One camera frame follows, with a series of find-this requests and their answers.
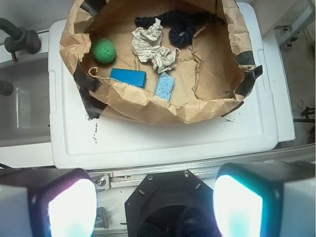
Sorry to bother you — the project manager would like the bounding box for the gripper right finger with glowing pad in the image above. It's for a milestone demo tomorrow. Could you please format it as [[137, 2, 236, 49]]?
[[213, 161, 316, 237]]

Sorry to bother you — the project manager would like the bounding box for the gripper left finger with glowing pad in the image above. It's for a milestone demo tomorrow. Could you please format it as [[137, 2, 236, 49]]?
[[0, 168, 97, 237]]

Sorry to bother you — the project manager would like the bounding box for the blue rectangular block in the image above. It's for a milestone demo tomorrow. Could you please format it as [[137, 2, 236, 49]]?
[[110, 68, 147, 88]]

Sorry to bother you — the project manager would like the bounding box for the white plastic bin lid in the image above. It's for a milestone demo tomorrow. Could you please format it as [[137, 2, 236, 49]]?
[[48, 2, 295, 170]]

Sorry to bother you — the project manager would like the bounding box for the white sink basin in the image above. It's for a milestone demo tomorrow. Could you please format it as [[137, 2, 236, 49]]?
[[0, 31, 53, 167]]

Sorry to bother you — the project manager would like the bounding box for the light blue sponge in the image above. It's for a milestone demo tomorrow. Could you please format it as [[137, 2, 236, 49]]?
[[155, 72, 175, 102]]

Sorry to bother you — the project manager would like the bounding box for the green dimpled ball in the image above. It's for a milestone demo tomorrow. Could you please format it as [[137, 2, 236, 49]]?
[[92, 38, 116, 64]]

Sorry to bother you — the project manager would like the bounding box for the brown paper bag tray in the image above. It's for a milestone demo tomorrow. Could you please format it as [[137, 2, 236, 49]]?
[[60, 0, 262, 125]]

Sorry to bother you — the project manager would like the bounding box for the crumpled white paper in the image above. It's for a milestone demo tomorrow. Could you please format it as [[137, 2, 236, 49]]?
[[131, 18, 180, 74]]

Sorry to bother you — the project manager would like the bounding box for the black octagonal mount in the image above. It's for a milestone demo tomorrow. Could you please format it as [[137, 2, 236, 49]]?
[[125, 170, 221, 237]]

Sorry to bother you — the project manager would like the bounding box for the dark navy rope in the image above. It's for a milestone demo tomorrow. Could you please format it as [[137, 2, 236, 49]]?
[[134, 11, 218, 47]]

